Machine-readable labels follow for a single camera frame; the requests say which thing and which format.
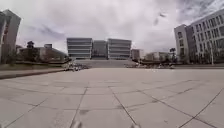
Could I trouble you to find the wide grey stone stairs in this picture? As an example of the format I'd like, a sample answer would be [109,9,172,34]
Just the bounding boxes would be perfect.
[71,59,138,70]

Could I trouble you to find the grey stone slab plaza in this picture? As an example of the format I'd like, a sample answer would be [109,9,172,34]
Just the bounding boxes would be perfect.
[0,68,224,128]

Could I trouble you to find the small building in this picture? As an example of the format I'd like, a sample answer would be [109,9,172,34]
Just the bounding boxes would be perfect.
[130,48,145,61]

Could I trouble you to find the grey building with horizontal bands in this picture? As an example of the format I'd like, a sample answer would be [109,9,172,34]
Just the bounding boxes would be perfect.
[66,37,133,61]

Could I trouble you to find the low pale building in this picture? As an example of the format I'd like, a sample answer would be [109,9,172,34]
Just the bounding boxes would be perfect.
[144,51,173,63]

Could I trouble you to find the low brown building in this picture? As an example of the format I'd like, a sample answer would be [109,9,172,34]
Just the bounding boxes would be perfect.
[15,43,69,63]

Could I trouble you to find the dark layered tree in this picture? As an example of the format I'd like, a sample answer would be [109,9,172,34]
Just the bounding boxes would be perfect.
[26,40,36,51]

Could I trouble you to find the low stone kerb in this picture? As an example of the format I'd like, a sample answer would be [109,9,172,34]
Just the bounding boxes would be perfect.
[0,68,65,81]

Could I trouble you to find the grass strip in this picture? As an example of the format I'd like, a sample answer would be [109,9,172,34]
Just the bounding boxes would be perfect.
[0,62,64,71]

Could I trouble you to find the row of trees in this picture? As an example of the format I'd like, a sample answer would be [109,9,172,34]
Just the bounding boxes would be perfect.
[179,43,224,65]

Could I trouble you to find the large pale building with windows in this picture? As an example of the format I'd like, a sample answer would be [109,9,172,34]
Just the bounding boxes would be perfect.
[173,7,224,65]

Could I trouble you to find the tall grey building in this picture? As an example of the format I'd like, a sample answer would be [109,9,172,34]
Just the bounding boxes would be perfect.
[0,9,22,64]

